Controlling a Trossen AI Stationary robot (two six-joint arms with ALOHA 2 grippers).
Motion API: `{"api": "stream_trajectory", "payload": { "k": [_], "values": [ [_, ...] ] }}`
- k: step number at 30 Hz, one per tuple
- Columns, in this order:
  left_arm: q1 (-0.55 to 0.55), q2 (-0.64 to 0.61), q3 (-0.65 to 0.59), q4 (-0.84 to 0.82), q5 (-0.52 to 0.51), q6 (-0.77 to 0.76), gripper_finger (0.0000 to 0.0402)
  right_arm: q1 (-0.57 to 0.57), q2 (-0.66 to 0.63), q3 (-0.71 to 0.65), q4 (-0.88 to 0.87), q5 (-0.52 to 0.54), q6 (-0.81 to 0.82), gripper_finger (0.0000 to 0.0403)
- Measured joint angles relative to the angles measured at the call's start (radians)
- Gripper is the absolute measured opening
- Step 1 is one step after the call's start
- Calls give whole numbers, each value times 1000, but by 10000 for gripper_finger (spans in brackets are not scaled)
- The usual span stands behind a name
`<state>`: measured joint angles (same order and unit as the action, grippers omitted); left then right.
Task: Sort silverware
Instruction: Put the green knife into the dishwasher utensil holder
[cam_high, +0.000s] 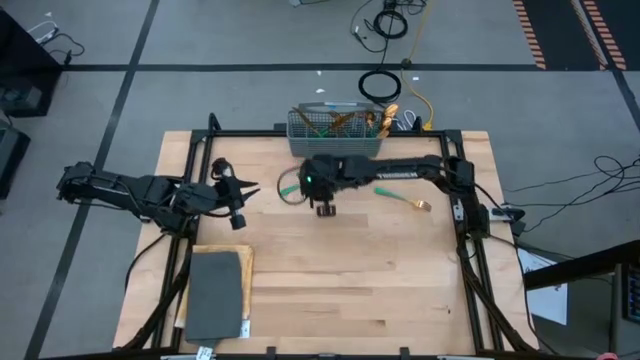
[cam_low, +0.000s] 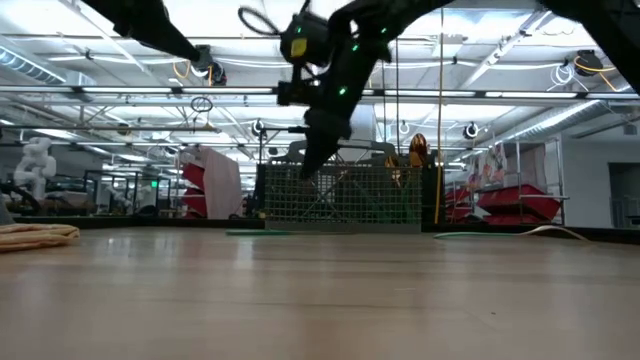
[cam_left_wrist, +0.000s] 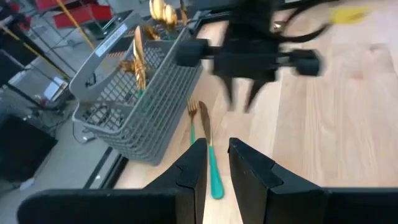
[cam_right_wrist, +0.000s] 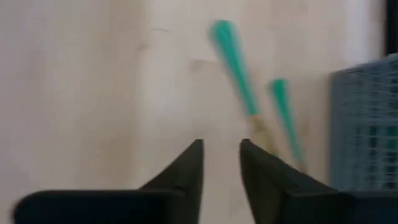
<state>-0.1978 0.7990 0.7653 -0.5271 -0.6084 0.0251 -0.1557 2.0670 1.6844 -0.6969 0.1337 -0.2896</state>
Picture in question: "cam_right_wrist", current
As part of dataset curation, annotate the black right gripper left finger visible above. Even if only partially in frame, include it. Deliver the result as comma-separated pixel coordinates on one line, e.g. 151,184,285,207
12,139,205,224

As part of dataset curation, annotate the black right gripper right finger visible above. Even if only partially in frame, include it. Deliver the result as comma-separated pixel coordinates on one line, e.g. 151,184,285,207
239,139,398,224

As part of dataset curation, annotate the green-handled gold fork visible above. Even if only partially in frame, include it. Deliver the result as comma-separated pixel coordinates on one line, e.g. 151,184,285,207
208,19,277,156
267,78,307,174

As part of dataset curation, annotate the grey mesh silverware basket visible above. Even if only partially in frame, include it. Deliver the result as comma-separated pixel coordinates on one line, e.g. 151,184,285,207
328,52,398,192

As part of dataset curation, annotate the black metal table frame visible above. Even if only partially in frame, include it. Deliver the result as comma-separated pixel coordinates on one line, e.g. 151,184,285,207
385,0,398,56

